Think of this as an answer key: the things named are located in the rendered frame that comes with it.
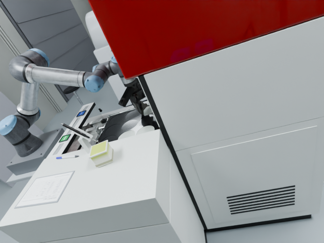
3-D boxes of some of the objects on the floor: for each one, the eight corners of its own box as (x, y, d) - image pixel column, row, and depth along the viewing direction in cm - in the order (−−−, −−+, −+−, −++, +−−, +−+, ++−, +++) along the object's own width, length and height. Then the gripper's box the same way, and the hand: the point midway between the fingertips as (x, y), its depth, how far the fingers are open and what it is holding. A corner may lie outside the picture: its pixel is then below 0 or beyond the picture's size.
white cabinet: (196, 168, 192) (169, 94, 148) (215, 300, 112) (170, 223, 69) (134, 181, 205) (93, 116, 162) (112, 306, 126) (20, 246, 83)
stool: (106, 105, 387) (90, 77, 355) (94, 121, 350) (75, 90, 318) (86, 110, 406) (69, 83, 374) (73, 124, 369) (52, 96, 338)
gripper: (141, 77, 108) (155, 110, 119) (132, 76, 115) (146, 107, 126) (128, 85, 104) (144, 118, 116) (120, 84, 111) (135, 114, 122)
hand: (141, 113), depth 119 cm, fingers closed
